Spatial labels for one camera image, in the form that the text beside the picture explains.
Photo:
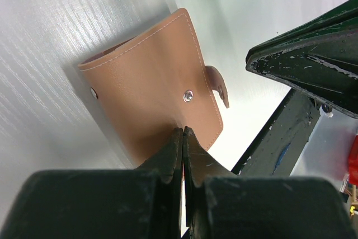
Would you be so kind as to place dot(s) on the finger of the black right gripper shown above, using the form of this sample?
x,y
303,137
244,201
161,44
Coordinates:
x,y
318,58

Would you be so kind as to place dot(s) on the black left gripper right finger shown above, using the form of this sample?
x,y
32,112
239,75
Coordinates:
x,y
220,204

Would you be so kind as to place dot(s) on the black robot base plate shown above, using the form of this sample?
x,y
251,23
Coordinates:
x,y
277,147

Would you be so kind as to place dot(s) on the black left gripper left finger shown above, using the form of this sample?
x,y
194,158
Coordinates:
x,y
141,203

